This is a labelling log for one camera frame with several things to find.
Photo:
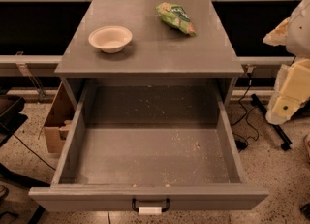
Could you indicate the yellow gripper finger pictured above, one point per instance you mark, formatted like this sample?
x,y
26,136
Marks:
x,y
277,37
291,92

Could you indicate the green rice chip bag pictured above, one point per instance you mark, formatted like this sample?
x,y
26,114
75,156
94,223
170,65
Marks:
x,y
175,16

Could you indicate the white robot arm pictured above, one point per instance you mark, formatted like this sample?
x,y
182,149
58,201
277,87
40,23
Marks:
x,y
298,31

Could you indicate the grey open top drawer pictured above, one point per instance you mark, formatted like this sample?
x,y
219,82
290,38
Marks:
x,y
149,143

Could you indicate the white paper bowl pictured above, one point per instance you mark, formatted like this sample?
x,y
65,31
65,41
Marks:
x,y
110,39

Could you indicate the cardboard box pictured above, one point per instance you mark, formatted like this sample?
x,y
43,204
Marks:
x,y
58,121

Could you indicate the black furniture left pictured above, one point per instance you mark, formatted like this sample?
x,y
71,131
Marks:
x,y
10,117

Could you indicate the black and white drawer handle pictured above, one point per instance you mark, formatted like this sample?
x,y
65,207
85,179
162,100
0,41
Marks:
x,y
150,207

